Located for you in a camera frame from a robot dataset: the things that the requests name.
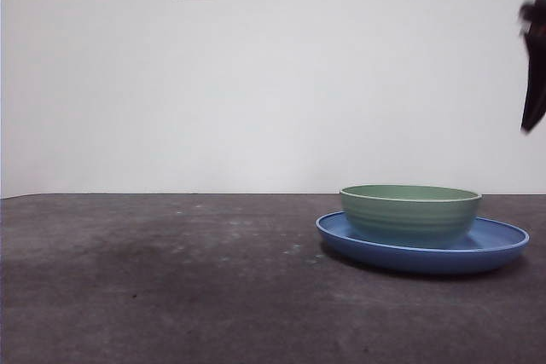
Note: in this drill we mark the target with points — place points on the green bowl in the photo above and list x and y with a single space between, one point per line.
409 219

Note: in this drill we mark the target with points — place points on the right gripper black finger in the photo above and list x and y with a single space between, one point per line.
537 91

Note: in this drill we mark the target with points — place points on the blue plate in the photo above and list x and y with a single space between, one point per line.
422 261

